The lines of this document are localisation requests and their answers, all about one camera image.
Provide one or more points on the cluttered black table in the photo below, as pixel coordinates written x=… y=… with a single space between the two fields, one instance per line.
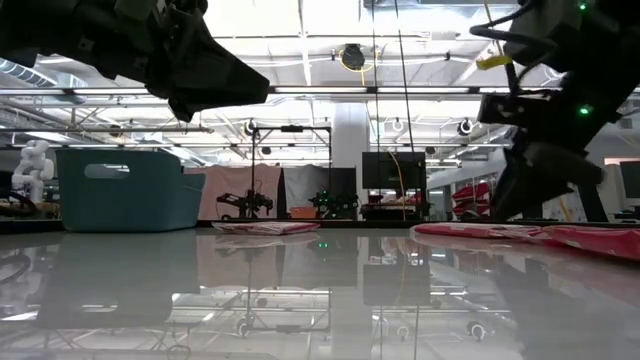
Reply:
x=395 y=210

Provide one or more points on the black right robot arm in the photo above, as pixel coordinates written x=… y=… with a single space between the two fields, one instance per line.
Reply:
x=600 y=50

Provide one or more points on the red storage shelf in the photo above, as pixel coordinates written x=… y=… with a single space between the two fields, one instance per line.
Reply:
x=472 y=192

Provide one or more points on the black standing panel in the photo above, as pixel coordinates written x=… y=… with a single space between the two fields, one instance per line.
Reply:
x=592 y=205

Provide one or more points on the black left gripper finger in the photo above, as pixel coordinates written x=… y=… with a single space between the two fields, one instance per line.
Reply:
x=215 y=75

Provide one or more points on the teal plastic basket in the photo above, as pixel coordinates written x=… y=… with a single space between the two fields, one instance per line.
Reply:
x=125 y=200

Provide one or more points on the black monitor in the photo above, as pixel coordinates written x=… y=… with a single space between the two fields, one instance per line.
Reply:
x=394 y=170
x=631 y=179

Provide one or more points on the grey partition panel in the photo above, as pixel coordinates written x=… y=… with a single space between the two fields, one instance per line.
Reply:
x=305 y=175

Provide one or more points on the pink partition panel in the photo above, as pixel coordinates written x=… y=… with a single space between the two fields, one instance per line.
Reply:
x=230 y=182

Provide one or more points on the black lab rig frame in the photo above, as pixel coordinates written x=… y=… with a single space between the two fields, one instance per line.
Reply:
x=292 y=128

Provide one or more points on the yellow tag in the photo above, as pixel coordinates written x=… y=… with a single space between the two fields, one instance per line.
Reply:
x=492 y=62

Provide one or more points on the red microwave popcorn bag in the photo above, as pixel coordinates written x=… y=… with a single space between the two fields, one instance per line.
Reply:
x=265 y=228
x=475 y=230
x=600 y=242

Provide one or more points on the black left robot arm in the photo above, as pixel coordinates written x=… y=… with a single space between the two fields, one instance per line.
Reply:
x=30 y=30

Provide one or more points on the white marbled panel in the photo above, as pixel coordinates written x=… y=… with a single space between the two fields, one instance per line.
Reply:
x=567 y=207

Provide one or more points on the orange box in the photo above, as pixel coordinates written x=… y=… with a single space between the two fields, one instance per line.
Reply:
x=303 y=213

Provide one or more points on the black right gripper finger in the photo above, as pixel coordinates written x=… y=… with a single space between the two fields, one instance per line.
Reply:
x=525 y=195
x=565 y=167

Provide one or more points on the black partition panel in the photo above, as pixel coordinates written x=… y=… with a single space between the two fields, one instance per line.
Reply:
x=345 y=180

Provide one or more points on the black lab robot arm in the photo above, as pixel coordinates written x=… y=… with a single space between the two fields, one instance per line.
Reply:
x=332 y=205
x=245 y=204

